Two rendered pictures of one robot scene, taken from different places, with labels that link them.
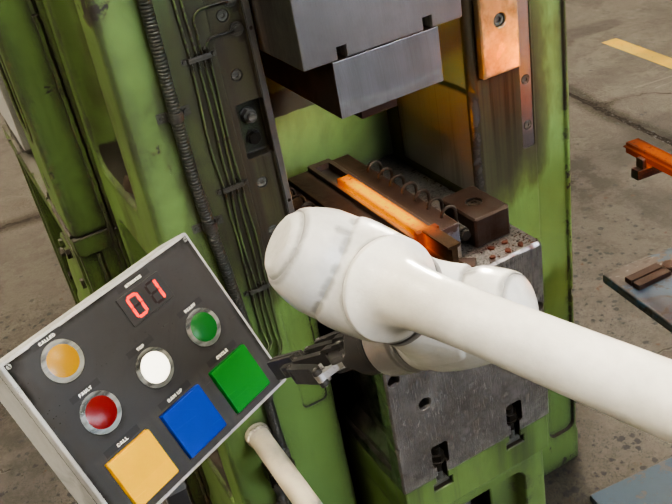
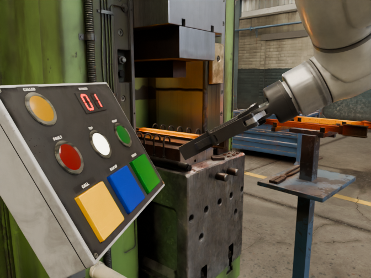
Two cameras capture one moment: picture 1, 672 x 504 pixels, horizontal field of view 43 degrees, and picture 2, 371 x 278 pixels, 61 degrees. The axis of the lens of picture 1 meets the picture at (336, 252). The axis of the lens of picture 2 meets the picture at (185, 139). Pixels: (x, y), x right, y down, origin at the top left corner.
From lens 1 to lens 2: 81 cm
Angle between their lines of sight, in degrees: 34
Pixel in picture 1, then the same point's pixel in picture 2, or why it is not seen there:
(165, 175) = (77, 72)
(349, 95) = (183, 46)
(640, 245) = not seen: hidden behind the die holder
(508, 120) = (216, 108)
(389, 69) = (198, 42)
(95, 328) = (62, 101)
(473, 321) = not seen: outside the picture
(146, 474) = (105, 213)
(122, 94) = (63, 11)
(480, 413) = (220, 248)
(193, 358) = (120, 150)
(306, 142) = not seen: hidden behind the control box
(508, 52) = (220, 74)
